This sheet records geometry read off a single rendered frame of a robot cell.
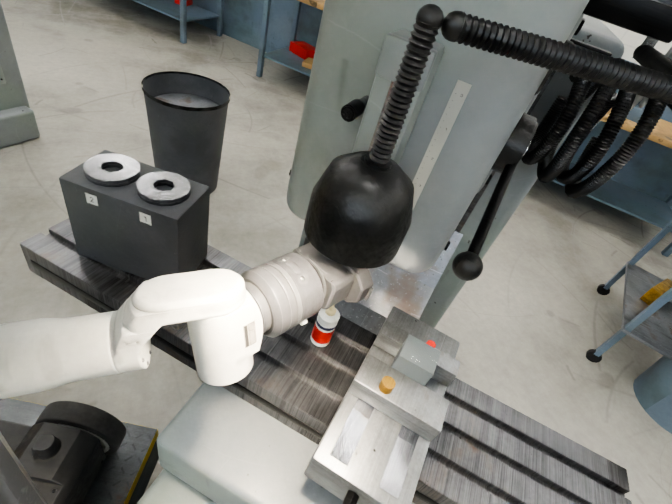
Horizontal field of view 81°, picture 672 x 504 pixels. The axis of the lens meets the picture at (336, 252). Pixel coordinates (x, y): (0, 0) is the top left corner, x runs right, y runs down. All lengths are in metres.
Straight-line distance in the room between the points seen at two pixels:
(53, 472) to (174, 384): 0.82
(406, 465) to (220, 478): 0.30
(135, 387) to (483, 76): 1.71
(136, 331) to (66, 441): 0.71
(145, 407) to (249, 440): 1.06
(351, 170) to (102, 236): 0.67
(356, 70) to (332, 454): 0.50
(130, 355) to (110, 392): 1.41
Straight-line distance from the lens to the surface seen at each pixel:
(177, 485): 0.88
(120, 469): 1.30
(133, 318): 0.42
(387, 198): 0.24
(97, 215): 0.83
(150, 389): 1.84
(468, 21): 0.23
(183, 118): 2.37
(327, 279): 0.50
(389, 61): 0.33
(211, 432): 0.78
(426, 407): 0.67
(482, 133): 0.37
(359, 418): 0.67
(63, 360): 0.46
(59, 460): 1.11
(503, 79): 0.36
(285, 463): 0.78
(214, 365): 0.46
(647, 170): 5.09
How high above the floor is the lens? 1.61
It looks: 41 degrees down
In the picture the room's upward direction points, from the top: 19 degrees clockwise
